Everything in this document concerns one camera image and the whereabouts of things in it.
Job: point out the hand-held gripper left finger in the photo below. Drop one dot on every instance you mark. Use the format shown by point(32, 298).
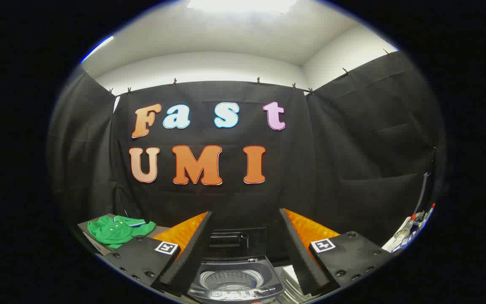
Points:
point(192, 253)

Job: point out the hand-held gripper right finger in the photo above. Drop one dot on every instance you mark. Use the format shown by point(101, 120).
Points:
point(300, 253)

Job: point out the dark transparent washing machine lid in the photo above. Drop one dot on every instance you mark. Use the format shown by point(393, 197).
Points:
point(236, 245)

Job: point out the grey washing machine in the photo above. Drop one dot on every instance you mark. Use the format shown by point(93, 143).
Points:
point(234, 285)

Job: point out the green polo shirt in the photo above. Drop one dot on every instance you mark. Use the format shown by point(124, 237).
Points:
point(114, 231)

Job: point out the grey box cabinet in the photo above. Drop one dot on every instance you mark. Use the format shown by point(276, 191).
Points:
point(158, 230)

